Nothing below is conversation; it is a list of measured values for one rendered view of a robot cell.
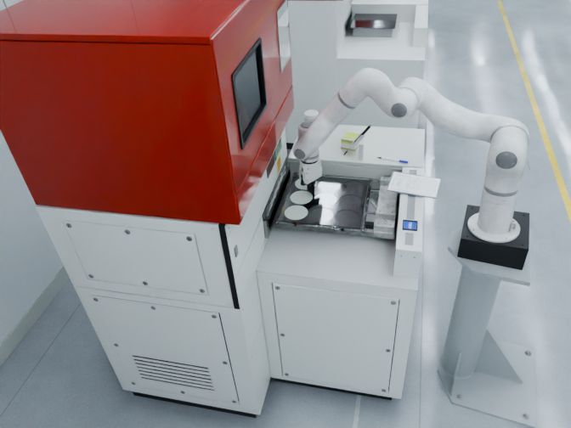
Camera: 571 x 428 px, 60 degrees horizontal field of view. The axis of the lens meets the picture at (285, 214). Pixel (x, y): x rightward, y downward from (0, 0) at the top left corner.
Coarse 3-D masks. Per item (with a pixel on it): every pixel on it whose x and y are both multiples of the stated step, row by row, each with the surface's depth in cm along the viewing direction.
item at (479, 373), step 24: (456, 240) 203; (480, 264) 192; (528, 264) 191; (480, 288) 204; (456, 312) 221; (480, 312) 213; (456, 336) 228; (480, 336) 225; (456, 360) 237; (480, 360) 240; (504, 360) 234; (528, 360) 249; (456, 384) 241; (480, 384) 241; (504, 384) 240; (528, 384) 239; (480, 408) 231; (504, 408) 230; (528, 408) 229
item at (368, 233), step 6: (288, 228) 216; (294, 228) 215; (300, 228) 214; (306, 228) 213; (312, 228) 213; (318, 228) 212; (324, 228) 211; (360, 228) 208; (366, 228) 208; (348, 234) 210; (354, 234) 209; (360, 234) 209; (366, 234) 208; (372, 234) 207
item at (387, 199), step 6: (384, 186) 226; (384, 192) 222; (390, 192) 222; (378, 198) 219; (384, 198) 219; (390, 198) 218; (396, 198) 218; (378, 204) 216; (384, 204) 215; (390, 204) 215; (396, 204) 215; (378, 234) 202; (384, 234) 201; (390, 234) 200
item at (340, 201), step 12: (324, 180) 229; (336, 180) 228; (348, 180) 228; (360, 180) 227; (324, 192) 222; (336, 192) 221; (348, 192) 221; (360, 192) 220; (288, 204) 216; (312, 204) 215; (324, 204) 215; (336, 204) 214; (348, 204) 214; (360, 204) 213; (312, 216) 209; (324, 216) 209; (336, 216) 208; (348, 216) 208; (360, 216) 207
